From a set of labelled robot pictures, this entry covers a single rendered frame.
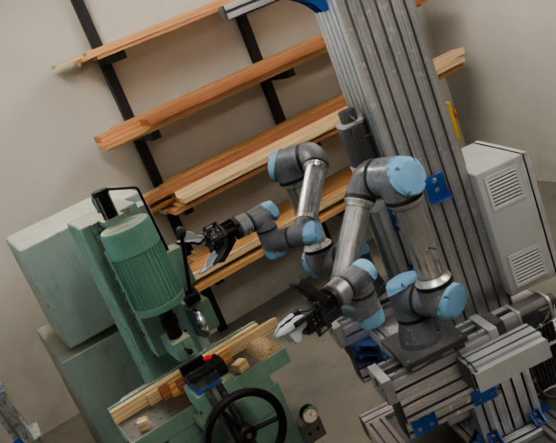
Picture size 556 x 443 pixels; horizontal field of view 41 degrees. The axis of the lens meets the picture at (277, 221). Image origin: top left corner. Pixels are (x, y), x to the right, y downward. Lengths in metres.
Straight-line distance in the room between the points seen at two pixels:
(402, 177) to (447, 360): 0.69
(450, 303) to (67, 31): 3.26
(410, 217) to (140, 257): 0.87
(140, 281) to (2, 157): 2.44
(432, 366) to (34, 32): 3.26
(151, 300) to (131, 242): 0.21
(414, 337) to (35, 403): 3.12
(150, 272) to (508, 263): 1.22
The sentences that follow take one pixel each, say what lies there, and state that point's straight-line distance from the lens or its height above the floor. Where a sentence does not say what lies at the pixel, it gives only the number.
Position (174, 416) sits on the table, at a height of 0.90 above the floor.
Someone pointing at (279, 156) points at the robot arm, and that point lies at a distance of 2.80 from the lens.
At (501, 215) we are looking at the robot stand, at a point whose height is 1.06.
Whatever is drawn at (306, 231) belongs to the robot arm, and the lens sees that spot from 2.47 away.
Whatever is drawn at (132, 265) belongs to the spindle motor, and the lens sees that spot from 2.43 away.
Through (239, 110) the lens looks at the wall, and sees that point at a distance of 5.19.
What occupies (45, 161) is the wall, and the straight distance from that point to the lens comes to 4.79.
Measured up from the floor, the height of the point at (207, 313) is 1.03.
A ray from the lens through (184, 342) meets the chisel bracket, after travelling 2.57.
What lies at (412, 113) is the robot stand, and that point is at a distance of 2.48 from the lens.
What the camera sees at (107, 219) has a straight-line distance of 2.58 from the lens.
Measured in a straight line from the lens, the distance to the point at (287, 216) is 4.88.
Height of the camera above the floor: 2.04
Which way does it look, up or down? 17 degrees down
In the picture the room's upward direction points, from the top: 22 degrees counter-clockwise
